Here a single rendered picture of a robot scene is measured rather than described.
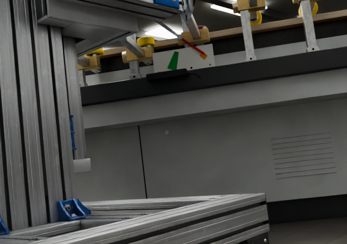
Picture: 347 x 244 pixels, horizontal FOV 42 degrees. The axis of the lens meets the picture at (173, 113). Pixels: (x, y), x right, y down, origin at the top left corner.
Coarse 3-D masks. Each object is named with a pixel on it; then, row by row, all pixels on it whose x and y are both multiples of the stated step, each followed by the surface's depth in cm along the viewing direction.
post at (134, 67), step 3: (132, 36) 196; (135, 36) 199; (135, 39) 198; (135, 60) 195; (129, 63) 195; (132, 63) 195; (135, 63) 195; (138, 63) 198; (132, 66) 195; (135, 66) 194; (138, 66) 197; (132, 69) 195; (135, 69) 194; (138, 69) 196; (132, 72) 194; (135, 72) 194; (138, 72) 195
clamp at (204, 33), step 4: (204, 28) 190; (184, 32) 191; (188, 32) 191; (200, 32) 190; (204, 32) 190; (208, 32) 190; (184, 36) 191; (188, 36) 191; (200, 36) 190; (204, 36) 190; (208, 36) 189; (188, 40) 191; (192, 40) 190; (196, 40) 190; (200, 40) 190; (204, 40) 190; (208, 40) 191; (180, 44) 193
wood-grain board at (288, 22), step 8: (312, 16) 200; (320, 16) 200; (328, 16) 199; (336, 16) 198; (344, 16) 198; (256, 24) 204; (264, 24) 203; (272, 24) 203; (280, 24) 202; (288, 24) 202; (296, 24) 202; (216, 32) 207; (224, 32) 206; (232, 32) 206; (240, 32) 205; (256, 32) 207; (160, 40) 211; (168, 40) 210; (176, 40) 210; (120, 48) 214; (160, 48) 215; (88, 56) 217; (104, 56) 218; (112, 56) 219
